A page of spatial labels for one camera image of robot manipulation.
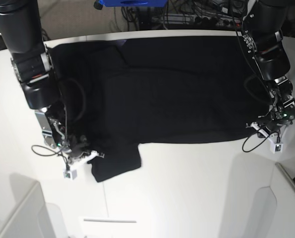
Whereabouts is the white table divider panel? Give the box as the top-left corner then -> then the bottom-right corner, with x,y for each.
0,181 -> 56,238

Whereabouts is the white power strip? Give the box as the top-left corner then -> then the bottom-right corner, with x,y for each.
151,13 -> 233,27

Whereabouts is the black T-shirt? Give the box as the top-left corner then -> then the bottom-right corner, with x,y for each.
50,36 -> 269,182

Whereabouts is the blue box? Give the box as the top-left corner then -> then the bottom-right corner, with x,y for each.
98,0 -> 167,7

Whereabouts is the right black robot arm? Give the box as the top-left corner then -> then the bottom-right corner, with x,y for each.
0,0 -> 104,169

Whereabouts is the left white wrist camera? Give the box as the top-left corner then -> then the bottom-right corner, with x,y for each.
270,142 -> 284,154

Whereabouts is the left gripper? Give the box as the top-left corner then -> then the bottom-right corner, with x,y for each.
245,113 -> 293,144

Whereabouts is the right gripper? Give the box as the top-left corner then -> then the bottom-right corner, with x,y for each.
60,135 -> 105,166

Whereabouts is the white slotted tray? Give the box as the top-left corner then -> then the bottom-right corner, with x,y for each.
79,217 -> 138,238

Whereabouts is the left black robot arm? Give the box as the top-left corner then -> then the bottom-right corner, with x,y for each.
241,0 -> 295,151

